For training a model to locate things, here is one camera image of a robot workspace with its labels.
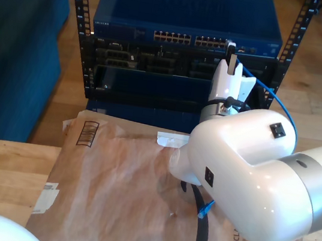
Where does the white shipping label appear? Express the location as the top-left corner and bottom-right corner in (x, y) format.
(31, 179), (61, 219)

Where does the black rack server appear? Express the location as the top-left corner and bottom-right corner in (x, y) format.
(89, 35), (279, 92)

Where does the long white tape strip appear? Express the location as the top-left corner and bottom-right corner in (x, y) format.
(155, 130), (191, 151)

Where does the black rack shelf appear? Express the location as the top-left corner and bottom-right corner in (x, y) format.
(87, 61), (272, 125)

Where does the blue network cable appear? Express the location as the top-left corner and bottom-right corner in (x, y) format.
(196, 54), (310, 232)

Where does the blue sofa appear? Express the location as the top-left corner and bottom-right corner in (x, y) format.
(0, 0), (74, 185)

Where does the brown packing paper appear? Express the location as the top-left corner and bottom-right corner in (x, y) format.
(17, 102), (322, 241)

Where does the blue network switch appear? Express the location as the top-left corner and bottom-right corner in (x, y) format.
(90, 0), (290, 65)

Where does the black angled connector cable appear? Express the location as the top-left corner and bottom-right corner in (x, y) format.
(222, 95), (251, 113)

